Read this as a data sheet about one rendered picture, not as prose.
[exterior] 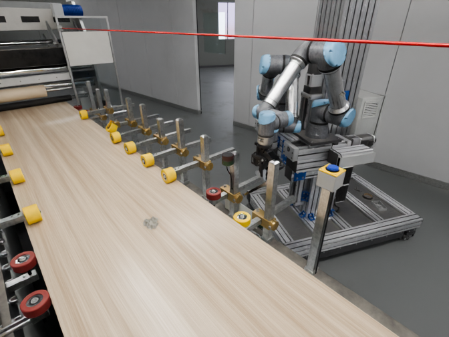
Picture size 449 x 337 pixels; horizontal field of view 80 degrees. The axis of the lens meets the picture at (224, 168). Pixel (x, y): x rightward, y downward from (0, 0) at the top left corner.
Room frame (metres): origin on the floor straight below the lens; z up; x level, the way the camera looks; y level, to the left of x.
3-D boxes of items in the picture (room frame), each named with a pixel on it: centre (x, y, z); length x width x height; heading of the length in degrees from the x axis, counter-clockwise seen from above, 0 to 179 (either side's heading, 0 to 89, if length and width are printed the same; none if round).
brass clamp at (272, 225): (1.06, -0.20, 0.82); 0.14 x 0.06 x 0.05; 41
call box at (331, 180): (0.85, -0.39, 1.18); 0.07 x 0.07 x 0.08; 41
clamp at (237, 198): (1.25, -0.03, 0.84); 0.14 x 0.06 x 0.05; 41
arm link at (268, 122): (1.19, -0.20, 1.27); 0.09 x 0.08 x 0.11; 126
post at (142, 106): (1.98, 0.61, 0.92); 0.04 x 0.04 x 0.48; 41
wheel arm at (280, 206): (1.11, -0.23, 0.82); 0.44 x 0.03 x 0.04; 131
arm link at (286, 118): (1.26, -0.27, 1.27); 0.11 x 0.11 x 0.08; 36
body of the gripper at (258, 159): (1.20, -0.19, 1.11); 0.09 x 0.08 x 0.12; 41
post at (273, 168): (1.05, -0.22, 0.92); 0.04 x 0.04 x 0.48; 41
